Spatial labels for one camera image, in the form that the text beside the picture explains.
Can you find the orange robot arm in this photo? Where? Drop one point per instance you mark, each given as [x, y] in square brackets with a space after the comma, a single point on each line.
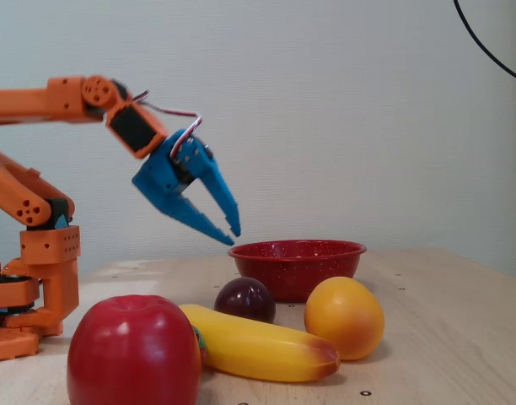
[39, 101]

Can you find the orange yellow toy peach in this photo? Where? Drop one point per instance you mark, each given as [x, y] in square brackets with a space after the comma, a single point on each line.
[344, 320]

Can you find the red toy apple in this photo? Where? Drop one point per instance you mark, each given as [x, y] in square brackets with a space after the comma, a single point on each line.
[131, 354]

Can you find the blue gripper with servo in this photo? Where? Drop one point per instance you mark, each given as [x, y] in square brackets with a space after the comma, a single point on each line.
[158, 181]

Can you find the dark purple toy plum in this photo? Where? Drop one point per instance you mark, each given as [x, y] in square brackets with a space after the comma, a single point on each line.
[245, 300]

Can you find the orange robot base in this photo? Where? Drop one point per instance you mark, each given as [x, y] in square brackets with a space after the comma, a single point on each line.
[9, 343]

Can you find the red speckled bowl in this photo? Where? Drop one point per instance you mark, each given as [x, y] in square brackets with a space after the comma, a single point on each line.
[291, 270]

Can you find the yellow toy banana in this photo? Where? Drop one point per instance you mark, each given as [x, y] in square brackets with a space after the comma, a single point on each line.
[249, 346]

